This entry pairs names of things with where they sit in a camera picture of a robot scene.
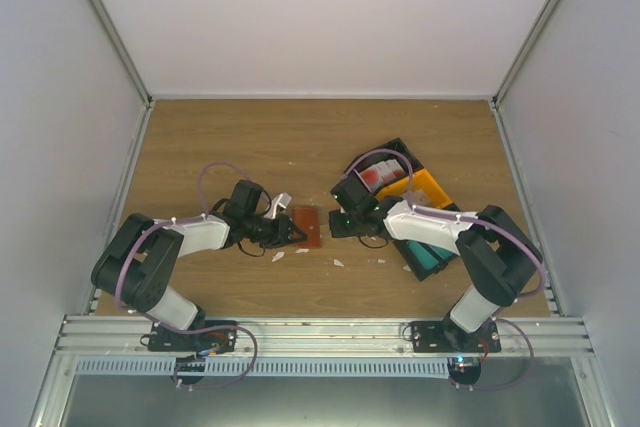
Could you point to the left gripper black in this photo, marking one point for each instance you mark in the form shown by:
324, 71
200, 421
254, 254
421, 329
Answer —
283, 226

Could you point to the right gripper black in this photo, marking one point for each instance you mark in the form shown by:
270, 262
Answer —
337, 229

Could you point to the brown leather card holder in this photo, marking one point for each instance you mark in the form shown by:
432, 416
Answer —
307, 218

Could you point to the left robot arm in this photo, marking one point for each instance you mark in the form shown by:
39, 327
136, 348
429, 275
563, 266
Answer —
138, 263

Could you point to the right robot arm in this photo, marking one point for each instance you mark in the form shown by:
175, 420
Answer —
501, 261

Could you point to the cards in black bin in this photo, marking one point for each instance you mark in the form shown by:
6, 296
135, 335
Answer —
382, 174

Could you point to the card in yellow bin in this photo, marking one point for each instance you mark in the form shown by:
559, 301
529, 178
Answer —
420, 198

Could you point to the black storage bin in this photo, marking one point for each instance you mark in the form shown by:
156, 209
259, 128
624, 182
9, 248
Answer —
393, 149

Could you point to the black bin with teal item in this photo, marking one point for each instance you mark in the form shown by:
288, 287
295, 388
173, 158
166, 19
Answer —
423, 236

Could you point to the yellow storage bin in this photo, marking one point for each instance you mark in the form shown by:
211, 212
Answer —
424, 190

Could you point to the teal item in bin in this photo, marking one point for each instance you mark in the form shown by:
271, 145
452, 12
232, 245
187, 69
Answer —
425, 260

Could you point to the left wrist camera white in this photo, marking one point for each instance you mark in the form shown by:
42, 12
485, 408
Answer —
278, 205

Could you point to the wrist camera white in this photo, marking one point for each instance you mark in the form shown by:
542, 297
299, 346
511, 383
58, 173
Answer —
362, 182
278, 205

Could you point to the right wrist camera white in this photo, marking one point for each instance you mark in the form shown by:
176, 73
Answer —
362, 182

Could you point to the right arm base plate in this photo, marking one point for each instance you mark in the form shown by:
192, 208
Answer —
439, 336

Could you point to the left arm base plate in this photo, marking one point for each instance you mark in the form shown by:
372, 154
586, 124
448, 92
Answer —
221, 340

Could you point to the aluminium front rail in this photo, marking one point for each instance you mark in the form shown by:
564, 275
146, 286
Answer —
328, 337

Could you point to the grey slotted cable duct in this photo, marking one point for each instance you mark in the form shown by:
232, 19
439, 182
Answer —
269, 367

